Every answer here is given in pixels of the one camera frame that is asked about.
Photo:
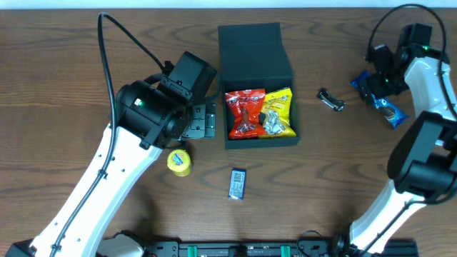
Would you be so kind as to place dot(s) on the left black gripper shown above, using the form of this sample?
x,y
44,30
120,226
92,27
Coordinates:
x,y
204,121

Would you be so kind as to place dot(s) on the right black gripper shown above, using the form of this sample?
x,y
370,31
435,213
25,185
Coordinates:
x,y
373,90

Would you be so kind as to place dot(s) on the blue Oreo cookie pack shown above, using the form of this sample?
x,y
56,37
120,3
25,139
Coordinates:
x,y
388,110

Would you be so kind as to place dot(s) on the red candy bag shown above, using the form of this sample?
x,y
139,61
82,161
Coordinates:
x,y
246,107

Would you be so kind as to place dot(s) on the yellow candy bag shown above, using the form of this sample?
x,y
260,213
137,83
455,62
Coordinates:
x,y
276,108

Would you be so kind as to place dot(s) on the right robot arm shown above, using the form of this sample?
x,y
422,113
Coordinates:
x,y
422,167

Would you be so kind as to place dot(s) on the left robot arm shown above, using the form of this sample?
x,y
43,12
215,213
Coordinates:
x,y
150,113

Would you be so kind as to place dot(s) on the yellow candy tube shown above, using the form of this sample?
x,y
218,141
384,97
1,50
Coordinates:
x,y
179,162

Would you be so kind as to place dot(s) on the small black wrapped snack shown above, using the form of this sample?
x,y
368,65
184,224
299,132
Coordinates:
x,y
330,100

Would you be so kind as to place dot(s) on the small blue barcode packet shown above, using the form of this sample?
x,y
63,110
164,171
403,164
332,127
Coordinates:
x,y
237,184

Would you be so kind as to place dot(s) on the dark green open box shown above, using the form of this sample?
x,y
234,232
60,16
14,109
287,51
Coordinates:
x,y
252,56

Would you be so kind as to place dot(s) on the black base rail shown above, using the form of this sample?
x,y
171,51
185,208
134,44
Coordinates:
x,y
126,243

